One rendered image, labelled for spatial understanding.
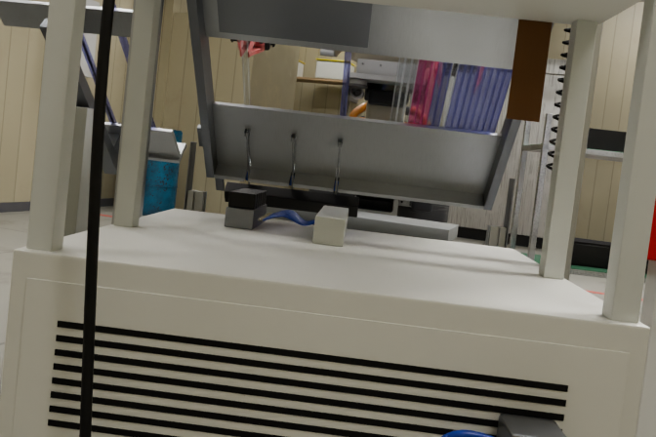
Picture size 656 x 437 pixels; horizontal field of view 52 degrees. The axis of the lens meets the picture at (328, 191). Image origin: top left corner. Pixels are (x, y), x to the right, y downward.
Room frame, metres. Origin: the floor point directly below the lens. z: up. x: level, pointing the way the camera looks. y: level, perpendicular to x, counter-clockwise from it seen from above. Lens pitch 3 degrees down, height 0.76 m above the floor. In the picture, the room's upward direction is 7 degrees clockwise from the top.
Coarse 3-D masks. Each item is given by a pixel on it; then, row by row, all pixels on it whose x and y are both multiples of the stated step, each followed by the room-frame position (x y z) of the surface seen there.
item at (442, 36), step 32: (224, 0) 1.32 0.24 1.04; (256, 0) 1.32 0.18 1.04; (288, 0) 1.31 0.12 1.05; (320, 0) 1.30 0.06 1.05; (224, 32) 1.42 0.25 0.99; (256, 32) 1.37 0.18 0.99; (288, 32) 1.36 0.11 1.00; (320, 32) 1.35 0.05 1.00; (352, 32) 1.34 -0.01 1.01; (384, 32) 1.38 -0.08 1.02; (416, 32) 1.37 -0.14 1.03; (448, 32) 1.36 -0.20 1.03; (480, 32) 1.35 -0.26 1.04; (512, 32) 1.35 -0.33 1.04; (480, 64) 1.40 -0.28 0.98; (512, 64) 1.40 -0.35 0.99
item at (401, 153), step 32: (224, 128) 1.60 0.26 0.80; (256, 128) 1.59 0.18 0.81; (288, 128) 1.58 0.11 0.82; (320, 128) 1.57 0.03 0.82; (352, 128) 1.56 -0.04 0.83; (384, 128) 1.55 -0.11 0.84; (416, 128) 1.54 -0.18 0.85; (448, 128) 1.54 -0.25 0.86; (224, 160) 1.68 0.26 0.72; (256, 160) 1.66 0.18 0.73; (288, 160) 1.65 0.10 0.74; (320, 160) 1.64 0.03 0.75; (352, 160) 1.63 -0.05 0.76; (384, 160) 1.62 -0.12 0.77; (416, 160) 1.61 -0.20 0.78; (448, 160) 1.59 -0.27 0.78; (480, 160) 1.58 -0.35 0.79; (480, 192) 1.65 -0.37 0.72
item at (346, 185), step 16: (224, 176) 1.66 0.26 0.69; (240, 176) 1.66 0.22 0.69; (256, 176) 1.66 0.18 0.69; (272, 176) 1.66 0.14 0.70; (288, 176) 1.67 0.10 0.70; (304, 176) 1.67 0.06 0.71; (320, 176) 1.67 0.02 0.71; (352, 192) 1.65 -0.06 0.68; (368, 192) 1.64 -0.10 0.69; (384, 192) 1.64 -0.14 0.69; (400, 192) 1.65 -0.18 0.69; (416, 192) 1.65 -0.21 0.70; (432, 192) 1.65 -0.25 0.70; (448, 192) 1.66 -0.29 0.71; (464, 192) 1.66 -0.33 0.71; (480, 208) 1.63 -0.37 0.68
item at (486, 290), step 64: (64, 256) 0.74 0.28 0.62; (128, 256) 0.78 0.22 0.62; (192, 256) 0.83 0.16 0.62; (256, 256) 0.89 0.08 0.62; (320, 256) 0.95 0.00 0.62; (384, 256) 1.03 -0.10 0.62; (448, 256) 1.12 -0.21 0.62; (512, 256) 1.23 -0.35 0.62; (384, 320) 0.73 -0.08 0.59; (448, 320) 0.72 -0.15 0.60; (512, 320) 0.72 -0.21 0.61; (576, 320) 0.72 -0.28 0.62; (640, 384) 0.72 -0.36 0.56
